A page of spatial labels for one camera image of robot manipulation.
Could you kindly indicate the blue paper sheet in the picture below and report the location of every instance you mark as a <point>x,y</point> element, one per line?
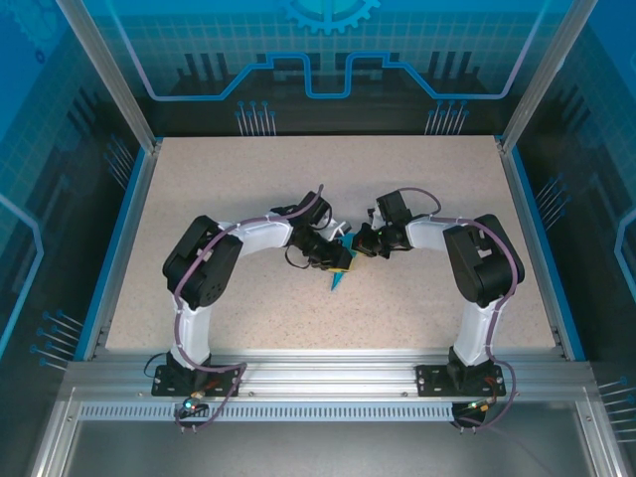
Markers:
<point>338,282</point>

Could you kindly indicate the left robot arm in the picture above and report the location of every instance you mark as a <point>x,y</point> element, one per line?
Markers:
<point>204,268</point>

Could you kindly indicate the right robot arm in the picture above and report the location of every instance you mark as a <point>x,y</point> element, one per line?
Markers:
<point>484,258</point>

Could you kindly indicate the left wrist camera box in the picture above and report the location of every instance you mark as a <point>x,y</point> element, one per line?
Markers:
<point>336,229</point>

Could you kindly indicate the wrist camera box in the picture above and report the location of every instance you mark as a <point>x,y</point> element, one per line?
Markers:
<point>375,215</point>
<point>336,229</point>

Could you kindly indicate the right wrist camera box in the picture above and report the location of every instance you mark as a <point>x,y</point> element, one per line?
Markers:
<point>375,215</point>

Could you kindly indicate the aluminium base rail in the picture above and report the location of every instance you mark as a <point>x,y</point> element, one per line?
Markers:
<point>328,370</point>

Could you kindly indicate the aluminium side rail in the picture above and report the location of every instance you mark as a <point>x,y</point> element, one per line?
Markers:
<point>526,218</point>
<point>133,218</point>

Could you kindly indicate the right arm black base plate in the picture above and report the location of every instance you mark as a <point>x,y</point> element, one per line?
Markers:
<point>432,380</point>

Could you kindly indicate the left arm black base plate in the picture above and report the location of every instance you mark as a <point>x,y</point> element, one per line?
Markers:
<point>218,385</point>

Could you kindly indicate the aluminium corner post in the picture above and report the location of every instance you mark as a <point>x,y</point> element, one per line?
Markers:
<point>109,74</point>
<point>546,74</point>

